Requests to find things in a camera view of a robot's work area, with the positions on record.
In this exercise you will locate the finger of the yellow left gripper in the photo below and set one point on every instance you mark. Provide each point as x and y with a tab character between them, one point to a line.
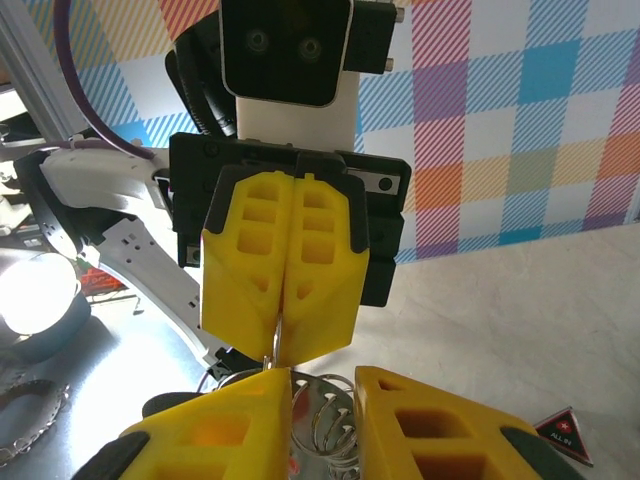
325	310
235	300

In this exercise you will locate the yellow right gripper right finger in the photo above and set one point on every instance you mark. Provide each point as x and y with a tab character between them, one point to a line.
450	440

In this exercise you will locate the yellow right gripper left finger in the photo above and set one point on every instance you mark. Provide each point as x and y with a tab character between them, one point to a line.
225	430

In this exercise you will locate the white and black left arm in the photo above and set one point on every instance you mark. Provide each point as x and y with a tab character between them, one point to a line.
140	250

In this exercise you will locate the red triangular tag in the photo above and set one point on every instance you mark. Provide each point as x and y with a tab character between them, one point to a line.
565	435

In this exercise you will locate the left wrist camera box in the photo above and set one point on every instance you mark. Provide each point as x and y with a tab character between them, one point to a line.
285	50

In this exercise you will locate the aluminium corner post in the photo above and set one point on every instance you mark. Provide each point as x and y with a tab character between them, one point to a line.
30	75

